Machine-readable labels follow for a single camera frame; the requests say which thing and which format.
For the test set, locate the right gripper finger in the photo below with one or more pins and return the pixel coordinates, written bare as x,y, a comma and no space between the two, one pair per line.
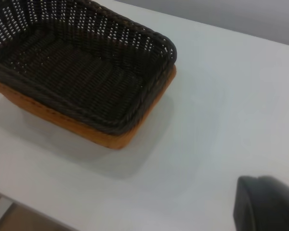
269,207

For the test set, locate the light brown wicker basket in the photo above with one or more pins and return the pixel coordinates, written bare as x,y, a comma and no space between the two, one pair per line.
121,140

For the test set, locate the dark brown wicker basket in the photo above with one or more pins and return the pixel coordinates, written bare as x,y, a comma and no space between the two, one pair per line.
74,72

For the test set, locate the white table leg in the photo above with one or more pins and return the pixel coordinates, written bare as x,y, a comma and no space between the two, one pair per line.
0,209

